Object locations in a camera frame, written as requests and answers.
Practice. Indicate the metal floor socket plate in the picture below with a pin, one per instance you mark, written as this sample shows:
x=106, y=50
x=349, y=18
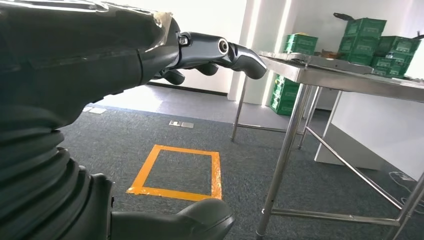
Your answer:
x=181, y=124
x=94, y=110

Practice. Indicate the grey sheet metal part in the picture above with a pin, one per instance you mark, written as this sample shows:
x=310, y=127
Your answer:
x=331, y=64

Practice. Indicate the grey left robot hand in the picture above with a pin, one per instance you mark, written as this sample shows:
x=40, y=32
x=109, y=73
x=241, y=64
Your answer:
x=82, y=49

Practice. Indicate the stainless steel table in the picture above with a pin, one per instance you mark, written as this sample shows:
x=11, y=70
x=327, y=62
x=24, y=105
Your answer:
x=331, y=81

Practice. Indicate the green plastic crate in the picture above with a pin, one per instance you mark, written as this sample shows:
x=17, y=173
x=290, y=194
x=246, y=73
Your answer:
x=285, y=93
x=301, y=39
x=357, y=45
x=397, y=45
x=391, y=72
x=364, y=28
x=392, y=60
x=281, y=107
x=354, y=59
x=298, y=49
x=286, y=81

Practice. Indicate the white cabinet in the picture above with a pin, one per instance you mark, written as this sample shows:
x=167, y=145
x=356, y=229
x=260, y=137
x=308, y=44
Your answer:
x=364, y=132

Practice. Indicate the yellow floor tape square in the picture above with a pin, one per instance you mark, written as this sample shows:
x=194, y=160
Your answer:
x=172, y=193

